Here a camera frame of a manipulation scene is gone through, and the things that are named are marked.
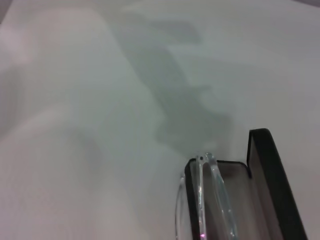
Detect black glasses case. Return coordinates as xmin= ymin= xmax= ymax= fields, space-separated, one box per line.
xmin=184 ymin=127 xmax=309 ymax=240

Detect clear frame glasses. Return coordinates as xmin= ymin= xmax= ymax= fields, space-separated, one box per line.
xmin=174 ymin=151 xmax=238 ymax=240

